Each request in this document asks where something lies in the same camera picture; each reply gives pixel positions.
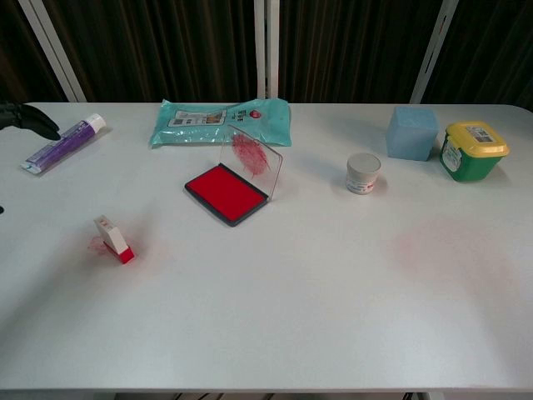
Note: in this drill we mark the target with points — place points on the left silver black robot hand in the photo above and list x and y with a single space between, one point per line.
31 116

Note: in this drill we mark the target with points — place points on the white red stamp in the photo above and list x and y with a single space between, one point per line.
112 235

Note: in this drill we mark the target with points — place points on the purple toothpaste tube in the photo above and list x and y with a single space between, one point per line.
62 143

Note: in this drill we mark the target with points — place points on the dark pleated curtain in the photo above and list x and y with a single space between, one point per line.
158 50
354 50

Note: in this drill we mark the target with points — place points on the teal wet wipes pack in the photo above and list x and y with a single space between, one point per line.
200 125

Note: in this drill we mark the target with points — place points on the red ink pad clear lid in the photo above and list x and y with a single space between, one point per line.
225 193

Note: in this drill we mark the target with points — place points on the light blue cube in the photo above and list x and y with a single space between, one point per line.
410 135

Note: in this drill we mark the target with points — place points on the green tub yellow lid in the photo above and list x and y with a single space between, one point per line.
470 158

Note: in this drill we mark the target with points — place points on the white slanted frame post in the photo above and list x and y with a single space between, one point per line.
434 50
55 54

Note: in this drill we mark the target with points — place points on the white upright frame post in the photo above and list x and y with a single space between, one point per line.
266 41

